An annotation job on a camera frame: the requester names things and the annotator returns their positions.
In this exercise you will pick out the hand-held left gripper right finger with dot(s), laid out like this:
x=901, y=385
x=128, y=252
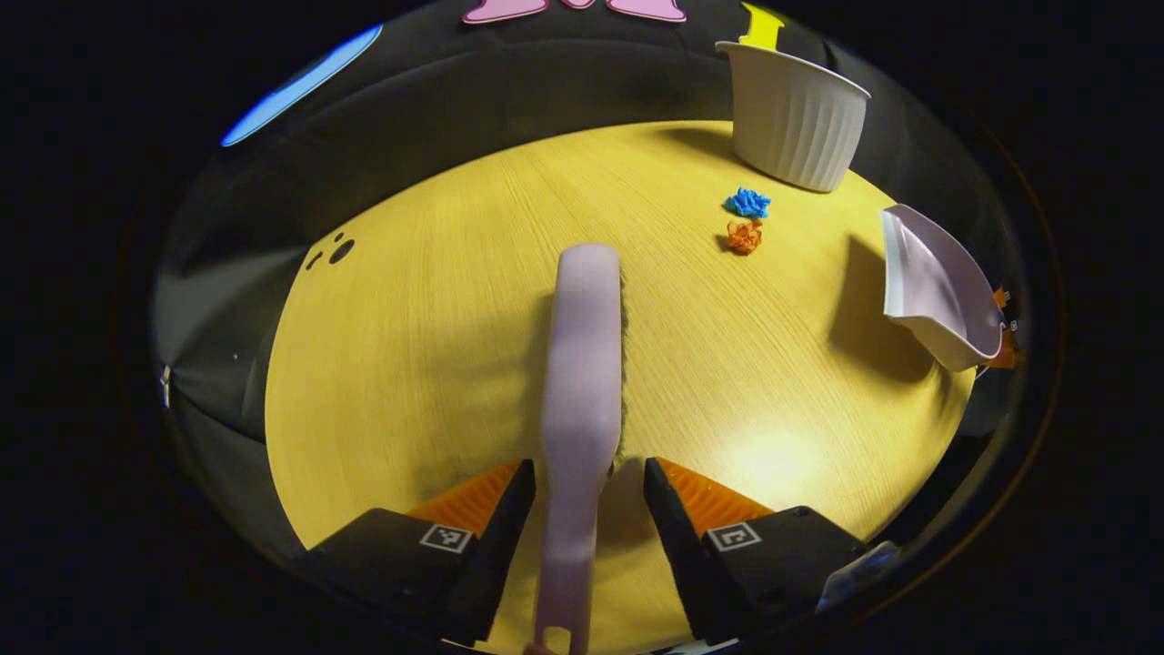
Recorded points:
x=682, y=546

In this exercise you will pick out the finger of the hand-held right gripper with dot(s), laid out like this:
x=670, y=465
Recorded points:
x=1005, y=350

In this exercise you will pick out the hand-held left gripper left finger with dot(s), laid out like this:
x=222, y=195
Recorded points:
x=491, y=546

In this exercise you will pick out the pink dustpan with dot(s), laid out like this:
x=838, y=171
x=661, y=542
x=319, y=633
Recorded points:
x=937, y=291

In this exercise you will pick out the small pink broom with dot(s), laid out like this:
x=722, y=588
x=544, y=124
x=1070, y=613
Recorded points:
x=582, y=364

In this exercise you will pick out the orange paper trash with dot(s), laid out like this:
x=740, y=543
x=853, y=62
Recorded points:
x=744, y=236

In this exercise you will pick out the blue paper trash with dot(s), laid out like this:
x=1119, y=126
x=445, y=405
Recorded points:
x=747, y=203

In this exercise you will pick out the white ribbed garbage bin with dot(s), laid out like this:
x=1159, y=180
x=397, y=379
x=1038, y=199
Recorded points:
x=796, y=118

